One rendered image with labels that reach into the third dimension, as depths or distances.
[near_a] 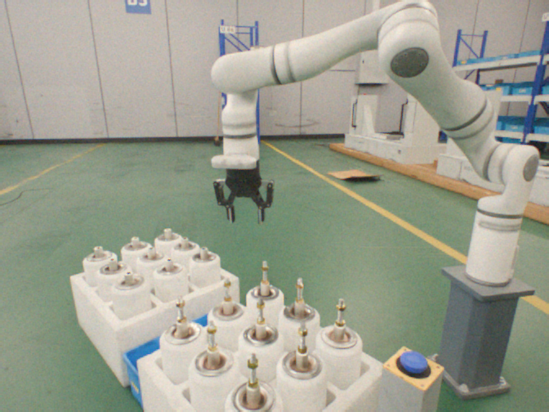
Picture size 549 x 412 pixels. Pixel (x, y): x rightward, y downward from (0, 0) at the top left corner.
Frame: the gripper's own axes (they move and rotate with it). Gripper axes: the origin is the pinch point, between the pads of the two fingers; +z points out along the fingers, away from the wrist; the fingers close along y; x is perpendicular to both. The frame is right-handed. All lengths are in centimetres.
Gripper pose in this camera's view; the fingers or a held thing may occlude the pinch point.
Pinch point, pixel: (246, 217)
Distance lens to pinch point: 82.2
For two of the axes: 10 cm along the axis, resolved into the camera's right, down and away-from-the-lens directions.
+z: 0.3, 9.0, 4.3
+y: -9.8, -0.4, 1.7
